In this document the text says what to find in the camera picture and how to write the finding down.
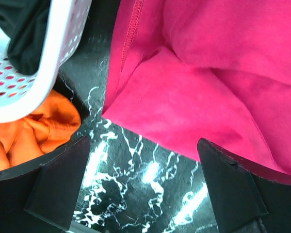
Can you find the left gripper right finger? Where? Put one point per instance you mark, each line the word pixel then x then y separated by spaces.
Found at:
pixel 246 197

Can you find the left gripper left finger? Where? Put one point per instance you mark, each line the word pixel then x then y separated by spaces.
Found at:
pixel 39 196

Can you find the magenta pink towel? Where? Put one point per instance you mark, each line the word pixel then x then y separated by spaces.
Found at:
pixel 181 70

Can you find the orange folded towel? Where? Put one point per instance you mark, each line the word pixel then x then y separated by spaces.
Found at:
pixel 45 129

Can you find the white plastic laundry basket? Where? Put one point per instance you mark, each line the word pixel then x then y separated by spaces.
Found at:
pixel 21 94

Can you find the black towel in basket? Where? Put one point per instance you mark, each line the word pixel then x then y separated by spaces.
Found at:
pixel 25 23

